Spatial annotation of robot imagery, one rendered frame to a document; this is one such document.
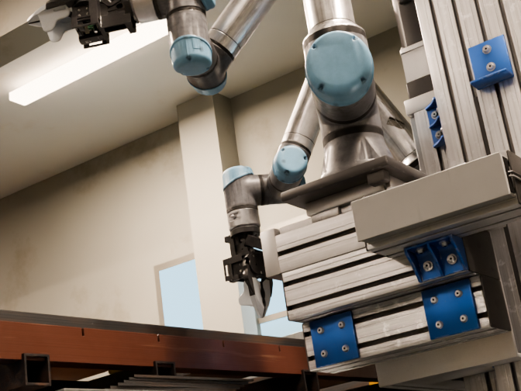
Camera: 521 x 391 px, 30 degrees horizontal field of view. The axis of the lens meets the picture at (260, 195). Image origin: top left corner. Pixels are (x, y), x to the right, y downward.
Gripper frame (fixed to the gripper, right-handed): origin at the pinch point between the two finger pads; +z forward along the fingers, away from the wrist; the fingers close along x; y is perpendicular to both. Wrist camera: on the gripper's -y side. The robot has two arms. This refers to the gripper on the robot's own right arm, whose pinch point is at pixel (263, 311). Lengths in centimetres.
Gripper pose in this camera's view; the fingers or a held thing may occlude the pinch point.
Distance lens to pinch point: 222.4
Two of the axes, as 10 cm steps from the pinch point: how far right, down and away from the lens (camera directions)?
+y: -7.7, 3.1, 5.6
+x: -6.3, -1.7, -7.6
